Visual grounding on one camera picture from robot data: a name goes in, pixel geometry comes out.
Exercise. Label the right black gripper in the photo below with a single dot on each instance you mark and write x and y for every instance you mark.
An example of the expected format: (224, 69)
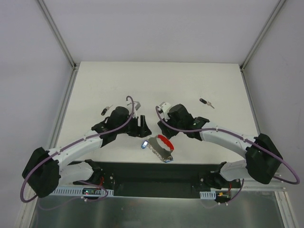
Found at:
(167, 127)

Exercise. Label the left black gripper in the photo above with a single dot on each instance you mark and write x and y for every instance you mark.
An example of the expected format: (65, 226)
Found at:
(138, 126)

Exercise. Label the blue head key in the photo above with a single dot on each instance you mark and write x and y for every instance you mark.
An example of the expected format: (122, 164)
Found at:
(144, 144)

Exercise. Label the keyring with red tag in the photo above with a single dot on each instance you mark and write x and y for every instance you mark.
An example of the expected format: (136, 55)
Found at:
(161, 147)

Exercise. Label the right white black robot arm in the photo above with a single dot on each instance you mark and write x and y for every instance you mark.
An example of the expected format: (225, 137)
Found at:
(203, 129)

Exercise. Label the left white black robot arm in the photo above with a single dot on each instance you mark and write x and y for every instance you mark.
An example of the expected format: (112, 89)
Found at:
(46, 169)

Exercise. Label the black head silver key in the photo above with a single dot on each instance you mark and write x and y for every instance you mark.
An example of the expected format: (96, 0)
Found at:
(206, 102)

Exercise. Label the small silver key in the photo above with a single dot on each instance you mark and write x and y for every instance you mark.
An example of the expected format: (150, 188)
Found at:
(104, 111)

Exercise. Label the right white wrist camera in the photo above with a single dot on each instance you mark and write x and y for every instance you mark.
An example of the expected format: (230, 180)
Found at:
(164, 109)

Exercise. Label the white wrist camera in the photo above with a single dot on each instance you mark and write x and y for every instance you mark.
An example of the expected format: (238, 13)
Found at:
(136, 105)
(164, 109)

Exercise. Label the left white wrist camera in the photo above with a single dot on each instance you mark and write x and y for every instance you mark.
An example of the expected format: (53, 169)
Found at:
(136, 105)

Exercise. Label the right white cable duct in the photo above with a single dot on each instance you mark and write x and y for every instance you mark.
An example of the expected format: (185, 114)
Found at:
(208, 195)

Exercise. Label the left aluminium table rail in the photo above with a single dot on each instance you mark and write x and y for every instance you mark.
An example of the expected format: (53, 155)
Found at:
(55, 133)

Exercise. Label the aluminium table rail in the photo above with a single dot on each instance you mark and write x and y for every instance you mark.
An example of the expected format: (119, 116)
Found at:
(254, 114)
(55, 133)

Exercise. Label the right aluminium table rail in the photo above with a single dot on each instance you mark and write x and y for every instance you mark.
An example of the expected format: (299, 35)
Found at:
(254, 114)

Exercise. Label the left aluminium frame post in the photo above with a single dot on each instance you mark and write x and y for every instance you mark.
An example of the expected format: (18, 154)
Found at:
(56, 33)

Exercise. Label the aluminium frame post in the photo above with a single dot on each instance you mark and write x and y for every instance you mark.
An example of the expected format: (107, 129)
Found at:
(263, 32)
(56, 33)

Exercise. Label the right aluminium frame post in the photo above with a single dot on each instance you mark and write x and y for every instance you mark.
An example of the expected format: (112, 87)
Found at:
(263, 32)

